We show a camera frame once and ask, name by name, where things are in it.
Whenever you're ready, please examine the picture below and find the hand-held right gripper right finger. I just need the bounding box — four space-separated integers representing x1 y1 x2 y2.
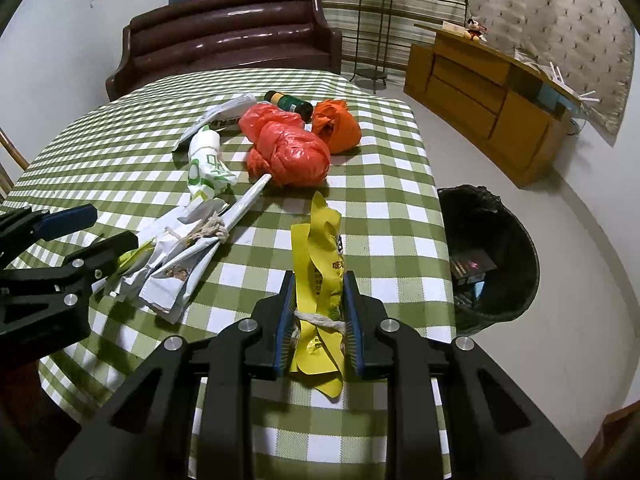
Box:
342 270 586 480

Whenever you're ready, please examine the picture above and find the wooden chair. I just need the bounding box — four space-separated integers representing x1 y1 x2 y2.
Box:
0 127 31 198

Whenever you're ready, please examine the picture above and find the white green plastic bag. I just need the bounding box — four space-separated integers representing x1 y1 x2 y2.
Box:
186 126 238 206

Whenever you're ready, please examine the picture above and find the dark glass bottle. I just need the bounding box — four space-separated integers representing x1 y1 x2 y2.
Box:
264 90 313 122

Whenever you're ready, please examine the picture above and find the green checkered tablecloth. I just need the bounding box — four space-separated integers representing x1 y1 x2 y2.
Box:
0 67 458 480

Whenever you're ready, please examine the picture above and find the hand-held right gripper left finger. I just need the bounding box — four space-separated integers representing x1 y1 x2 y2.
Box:
55 270 297 480

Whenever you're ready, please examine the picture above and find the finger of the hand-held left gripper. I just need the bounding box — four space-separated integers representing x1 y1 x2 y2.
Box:
0 204 98 267
0 231 140 341

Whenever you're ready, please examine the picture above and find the white crumpled plastic sheet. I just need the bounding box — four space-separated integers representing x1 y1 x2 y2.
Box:
514 47 543 71

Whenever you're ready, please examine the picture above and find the yellow plastic wrapper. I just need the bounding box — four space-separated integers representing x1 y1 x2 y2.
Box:
290 191 348 398

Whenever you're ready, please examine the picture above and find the red plastic bag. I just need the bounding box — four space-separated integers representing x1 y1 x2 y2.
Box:
238 102 332 188

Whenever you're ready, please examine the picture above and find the brown leather sofa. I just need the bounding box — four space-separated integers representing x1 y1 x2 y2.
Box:
105 0 343 102

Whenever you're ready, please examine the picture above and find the black box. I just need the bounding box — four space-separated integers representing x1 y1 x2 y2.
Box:
450 250 498 283

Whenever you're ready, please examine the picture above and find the mouse plush toy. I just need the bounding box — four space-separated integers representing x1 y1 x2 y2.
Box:
462 17 488 42

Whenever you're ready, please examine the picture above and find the white printed plastic bag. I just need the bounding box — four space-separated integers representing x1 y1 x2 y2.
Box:
172 92 258 153

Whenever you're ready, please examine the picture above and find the wooden cabinet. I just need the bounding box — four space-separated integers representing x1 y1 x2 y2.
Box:
403 22 583 188

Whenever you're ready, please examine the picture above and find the brown wooden panel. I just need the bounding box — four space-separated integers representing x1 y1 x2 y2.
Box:
582 400 640 480

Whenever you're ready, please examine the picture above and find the striped curtain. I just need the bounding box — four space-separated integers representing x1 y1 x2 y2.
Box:
299 0 473 88

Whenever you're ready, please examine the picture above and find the black trash bin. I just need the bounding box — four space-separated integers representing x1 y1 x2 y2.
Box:
436 185 541 338

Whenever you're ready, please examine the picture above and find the white paper bundle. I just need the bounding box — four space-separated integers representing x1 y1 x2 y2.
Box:
102 174 273 325

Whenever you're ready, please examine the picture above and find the white router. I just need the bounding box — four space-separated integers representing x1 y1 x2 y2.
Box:
537 60 598 108

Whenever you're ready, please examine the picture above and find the beige patterned curtain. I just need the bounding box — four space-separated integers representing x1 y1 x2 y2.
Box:
467 0 636 148

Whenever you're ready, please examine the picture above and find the orange plastic bag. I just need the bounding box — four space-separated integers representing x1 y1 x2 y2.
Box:
311 99 362 155

